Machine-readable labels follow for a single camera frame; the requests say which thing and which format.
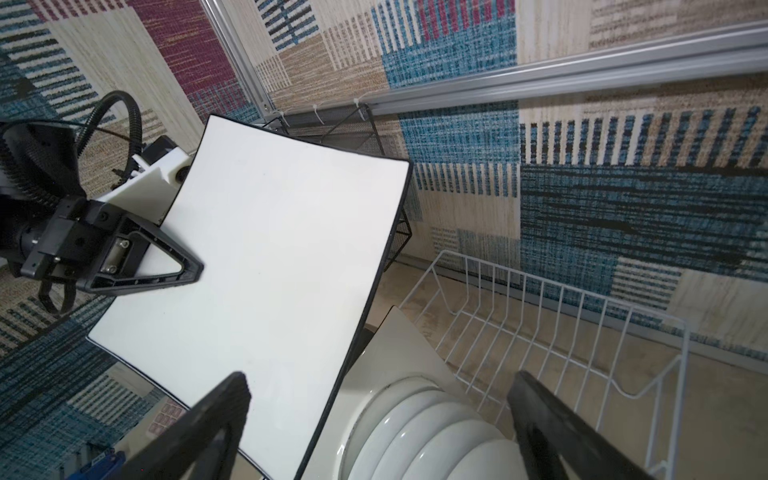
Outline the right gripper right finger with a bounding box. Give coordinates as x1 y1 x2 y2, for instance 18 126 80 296
507 370 650 479

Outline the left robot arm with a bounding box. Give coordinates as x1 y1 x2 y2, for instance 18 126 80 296
1 90 204 317

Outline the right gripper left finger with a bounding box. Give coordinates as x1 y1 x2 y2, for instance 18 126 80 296
114 372 251 479

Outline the pink white calculator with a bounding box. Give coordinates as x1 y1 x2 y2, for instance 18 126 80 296
130 396 186 440

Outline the white square plate black rim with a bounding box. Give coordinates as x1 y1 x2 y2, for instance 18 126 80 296
88 115 413 479

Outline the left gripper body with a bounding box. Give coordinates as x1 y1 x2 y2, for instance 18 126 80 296
17 197 150 282

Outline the white round plate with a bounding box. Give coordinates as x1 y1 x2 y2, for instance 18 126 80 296
339 377 447 479
372 392 479 479
372 402 503 479
403 420 528 479

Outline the black mesh shelf rack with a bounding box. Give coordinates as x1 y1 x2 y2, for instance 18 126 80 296
260 103 413 270

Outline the blue stapler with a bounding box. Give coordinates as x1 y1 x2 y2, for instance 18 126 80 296
65 448 127 480

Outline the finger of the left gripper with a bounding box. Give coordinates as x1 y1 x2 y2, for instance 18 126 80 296
37 277 79 318
77 213 204 296

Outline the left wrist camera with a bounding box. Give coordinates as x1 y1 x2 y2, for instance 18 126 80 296
97 135 193 225

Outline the white wire dish rack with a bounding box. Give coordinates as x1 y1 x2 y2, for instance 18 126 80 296
400 250 691 479

